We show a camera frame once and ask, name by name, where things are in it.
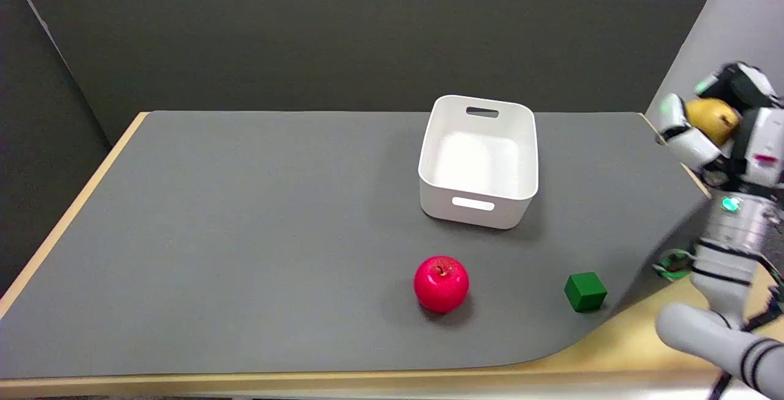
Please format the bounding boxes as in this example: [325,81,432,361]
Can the yellow pear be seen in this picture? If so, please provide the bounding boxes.
[685,98,741,146]

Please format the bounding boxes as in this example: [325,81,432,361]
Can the white plastic box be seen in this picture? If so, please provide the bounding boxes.
[418,95,540,230]

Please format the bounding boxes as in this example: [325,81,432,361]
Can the red apple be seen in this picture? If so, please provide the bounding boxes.
[413,256,470,314]

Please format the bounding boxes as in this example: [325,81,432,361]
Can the green cube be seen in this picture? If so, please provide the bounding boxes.
[564,272,608,313]

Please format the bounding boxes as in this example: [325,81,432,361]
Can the grey table mat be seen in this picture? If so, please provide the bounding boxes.
[0,110,714,381]

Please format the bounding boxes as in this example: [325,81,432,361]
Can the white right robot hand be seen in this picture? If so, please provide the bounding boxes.
[656,62,784,195]

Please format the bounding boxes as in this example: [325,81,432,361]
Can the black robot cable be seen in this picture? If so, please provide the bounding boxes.
[704,253,784,400]

